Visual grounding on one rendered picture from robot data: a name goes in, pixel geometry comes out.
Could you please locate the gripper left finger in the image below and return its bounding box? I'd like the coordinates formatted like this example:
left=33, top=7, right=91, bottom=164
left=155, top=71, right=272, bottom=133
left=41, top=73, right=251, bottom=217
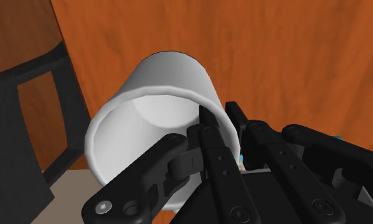
left=81, top=104, right=262, bottom=224

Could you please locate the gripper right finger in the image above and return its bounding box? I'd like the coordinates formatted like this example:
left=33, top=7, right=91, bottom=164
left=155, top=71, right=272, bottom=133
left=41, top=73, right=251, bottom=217
left=225, top=101, right=373, bottom=224

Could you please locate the white cup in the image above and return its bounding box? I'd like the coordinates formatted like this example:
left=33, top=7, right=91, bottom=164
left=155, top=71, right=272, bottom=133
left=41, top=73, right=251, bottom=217
left=83, top=50, right=241, bottom=214

